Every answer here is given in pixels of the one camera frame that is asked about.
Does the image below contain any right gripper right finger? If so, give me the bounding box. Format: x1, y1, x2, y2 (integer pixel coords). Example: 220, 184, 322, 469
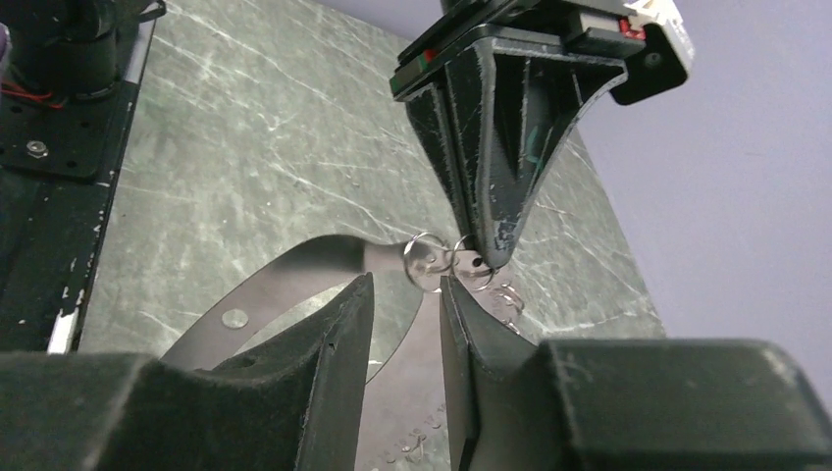
440, 277, 831, 470

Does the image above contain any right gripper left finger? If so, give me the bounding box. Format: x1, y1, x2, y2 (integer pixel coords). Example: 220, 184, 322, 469
1, 275, 374, 470

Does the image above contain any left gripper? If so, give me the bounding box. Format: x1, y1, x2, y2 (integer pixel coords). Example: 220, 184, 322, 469
390, 0, 693, 269

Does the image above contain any dark perforated ring plate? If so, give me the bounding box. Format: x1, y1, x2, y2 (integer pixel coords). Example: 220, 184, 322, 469
159, 234, 521, 471

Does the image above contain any silver keyring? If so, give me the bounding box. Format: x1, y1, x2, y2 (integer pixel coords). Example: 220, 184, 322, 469
402, 232, 450, 293
449, 235, 499, 292

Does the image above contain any black base frame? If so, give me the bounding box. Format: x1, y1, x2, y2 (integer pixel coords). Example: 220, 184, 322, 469
1, 1, 167, 353

